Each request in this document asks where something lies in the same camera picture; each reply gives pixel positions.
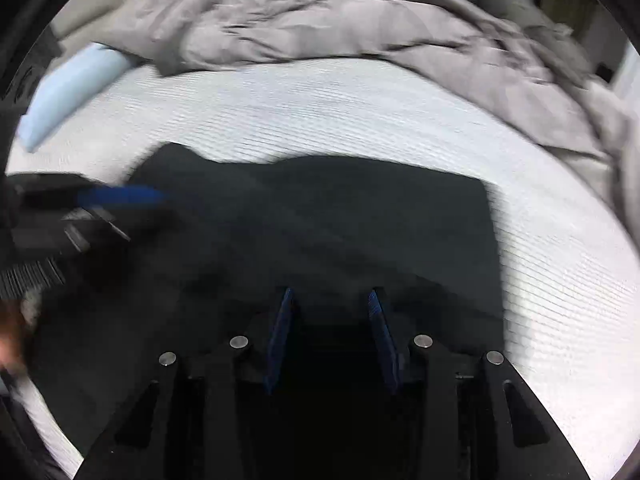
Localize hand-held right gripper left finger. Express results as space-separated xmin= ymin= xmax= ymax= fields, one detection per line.
xmin=72 ymin=287 xmax=296 ymax=480

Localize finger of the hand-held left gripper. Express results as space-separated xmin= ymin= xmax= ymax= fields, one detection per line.
xmin=74 ymin=184 xmax=172 ymax=213

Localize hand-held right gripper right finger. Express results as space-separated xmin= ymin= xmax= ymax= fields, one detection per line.
xmin=367 ymin=288 xmax=593 ymax=480

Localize black pants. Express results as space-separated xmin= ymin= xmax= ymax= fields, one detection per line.
xmin=27 ymin=141 xmax=507 ymax=480

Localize person's left hand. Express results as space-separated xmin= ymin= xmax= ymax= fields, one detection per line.
xmin=0 ymin=305 xmax=32 ymax=368

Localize light blue pillow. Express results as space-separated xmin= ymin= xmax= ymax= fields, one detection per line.
xmin=16 ymin=42 xmax=139 ymax=154

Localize beige padded headboard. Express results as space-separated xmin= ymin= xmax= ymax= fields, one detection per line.
xmin=51 ymin=0 xmax=127 ymax=45

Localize grey duvet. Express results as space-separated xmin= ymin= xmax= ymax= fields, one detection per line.
xmin=117 ymin=0 xmax=635 ymax=162

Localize dark grey blanket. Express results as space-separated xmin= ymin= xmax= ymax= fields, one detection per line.
xmin=459 ymin=0 xmax=578 ymax=38

